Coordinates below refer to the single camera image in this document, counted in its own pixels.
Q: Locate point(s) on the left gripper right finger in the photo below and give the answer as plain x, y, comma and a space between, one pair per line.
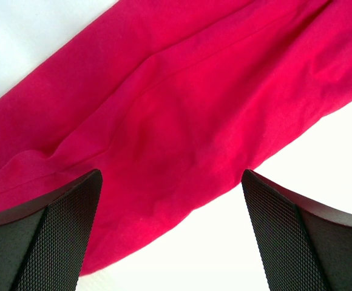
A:
303, 244

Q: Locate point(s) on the magenta t shirt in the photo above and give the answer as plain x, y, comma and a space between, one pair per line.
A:
171, 101

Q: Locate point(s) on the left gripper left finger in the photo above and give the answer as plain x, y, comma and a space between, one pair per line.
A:
43, 241

